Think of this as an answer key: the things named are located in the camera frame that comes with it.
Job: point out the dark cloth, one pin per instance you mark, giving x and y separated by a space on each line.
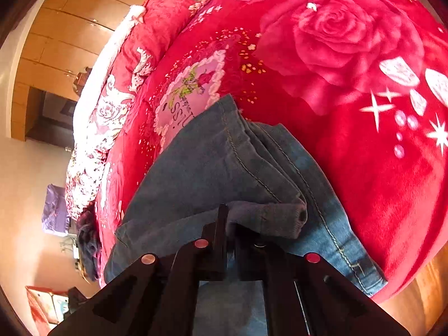
87 245

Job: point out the red white floral quilt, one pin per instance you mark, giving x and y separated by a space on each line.
115 112

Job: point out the white bed sheet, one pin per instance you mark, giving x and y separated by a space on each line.
101 66

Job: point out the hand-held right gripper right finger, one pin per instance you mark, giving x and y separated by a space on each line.
250 252

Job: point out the purple cloth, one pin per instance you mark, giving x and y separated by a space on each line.
54 210

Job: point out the wooden wardrobe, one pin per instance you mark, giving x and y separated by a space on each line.
66 35

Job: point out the red printed box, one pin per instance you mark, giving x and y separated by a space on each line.
43 304

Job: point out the blue denim pants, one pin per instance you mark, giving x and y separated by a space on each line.
217 168

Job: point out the red rose printed blanket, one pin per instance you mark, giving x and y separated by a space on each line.
332 87

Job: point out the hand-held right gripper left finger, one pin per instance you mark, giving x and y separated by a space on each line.
214 248

